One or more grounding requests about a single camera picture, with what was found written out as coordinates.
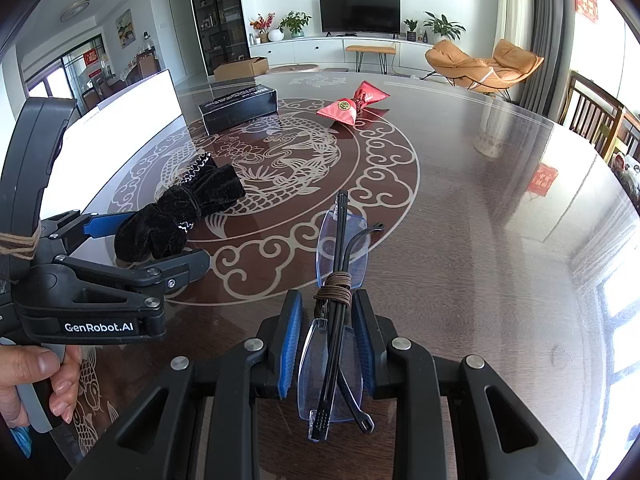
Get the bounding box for person's left hand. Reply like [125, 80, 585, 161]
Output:
[0, 345, 82, 428]

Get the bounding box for black rectangular box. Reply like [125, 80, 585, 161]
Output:
[198, 85, 279, 136]

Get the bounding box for leafy green potted plant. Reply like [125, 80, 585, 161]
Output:
[279, 10, 313, 38]

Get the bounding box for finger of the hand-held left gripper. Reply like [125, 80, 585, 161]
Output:
[40, 210, 133, 252]
[52, 249, 211, 306]

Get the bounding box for cardboard box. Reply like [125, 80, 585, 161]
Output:
[214, 56, 270, 81]

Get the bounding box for grey curtain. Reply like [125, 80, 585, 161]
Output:
[520, 0, 576, 118]

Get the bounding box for framed wall painting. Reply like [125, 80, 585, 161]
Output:
[116, 9, 136, 48]

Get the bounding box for black velvet pouch dark tie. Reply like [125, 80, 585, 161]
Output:
[114, 152, 247, 263]

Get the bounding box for dark glass display cabinet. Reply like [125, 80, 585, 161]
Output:
[186, 0, 251, 78]

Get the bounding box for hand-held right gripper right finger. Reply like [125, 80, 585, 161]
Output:
[351, 289, 583, 480]

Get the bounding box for wooden bench with metal legs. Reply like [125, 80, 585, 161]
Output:
[345, 44, 397, 73]

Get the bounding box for red flower bouquet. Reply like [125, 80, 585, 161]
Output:
[250, 12, 276, 43]

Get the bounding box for rimless glasses with black arms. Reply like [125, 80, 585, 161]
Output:
[297, 190, 386, 443]

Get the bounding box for red foil pouch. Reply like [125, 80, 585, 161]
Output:
[316, 80, 391, 127]

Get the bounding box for white curtain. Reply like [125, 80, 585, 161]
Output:
[496, 0, 536, 56]

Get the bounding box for large potted plant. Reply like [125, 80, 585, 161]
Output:
[424, 11, 467, 43]

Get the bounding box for orange lounge chair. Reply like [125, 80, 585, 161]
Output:
[425, 39, 545, 102]

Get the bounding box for black television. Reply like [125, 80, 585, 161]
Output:
[319, 0, 402, 36]

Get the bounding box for white television cabinet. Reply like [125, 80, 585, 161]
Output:
[249, 36, 451, 73]

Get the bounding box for round ceiling light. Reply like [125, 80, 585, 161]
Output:
[60, 2, 91, 23]

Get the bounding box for wooden dining chair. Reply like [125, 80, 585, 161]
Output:
[135, 52, 162, 81]

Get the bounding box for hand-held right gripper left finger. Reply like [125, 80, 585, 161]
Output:
[67, 289, 305, 480]

